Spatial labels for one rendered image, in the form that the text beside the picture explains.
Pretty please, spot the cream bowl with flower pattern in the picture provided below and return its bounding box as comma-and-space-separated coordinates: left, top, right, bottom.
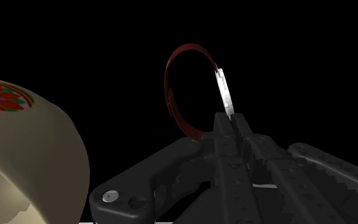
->
0, 76, 91, 224

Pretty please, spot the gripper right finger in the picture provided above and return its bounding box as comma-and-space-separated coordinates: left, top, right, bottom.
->
230, 113, 358, 224

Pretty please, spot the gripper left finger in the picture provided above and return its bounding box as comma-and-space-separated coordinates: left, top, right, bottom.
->
88, 112, 261, 224

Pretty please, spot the red band wristwatch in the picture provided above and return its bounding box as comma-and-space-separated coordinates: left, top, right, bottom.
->
163, 43, 235, 141

